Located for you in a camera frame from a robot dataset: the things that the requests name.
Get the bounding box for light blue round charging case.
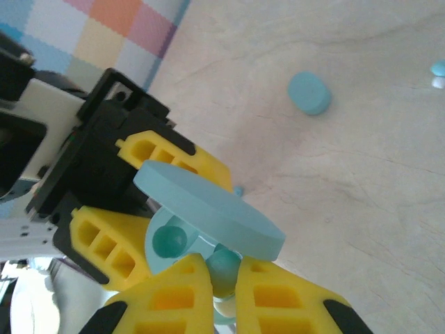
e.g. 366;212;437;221
286;71;332;117
133;159;286;279

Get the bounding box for teal wireless earbud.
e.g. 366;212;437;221
152;224;189;259
429;59;445;90
204;248;243;326

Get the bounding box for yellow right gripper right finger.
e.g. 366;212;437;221
235;256;373;334

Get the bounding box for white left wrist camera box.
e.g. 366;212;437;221
0;77;88;205

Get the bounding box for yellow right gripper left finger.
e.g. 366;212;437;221
79;253;214;334

